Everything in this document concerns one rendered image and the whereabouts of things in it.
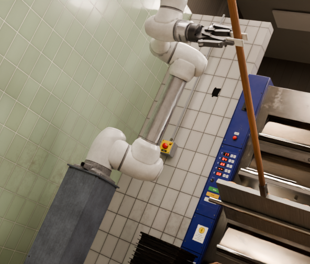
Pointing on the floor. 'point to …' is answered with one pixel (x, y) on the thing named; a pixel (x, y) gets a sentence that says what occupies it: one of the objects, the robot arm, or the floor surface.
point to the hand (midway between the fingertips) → (237, 39)
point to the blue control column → (254, 83)
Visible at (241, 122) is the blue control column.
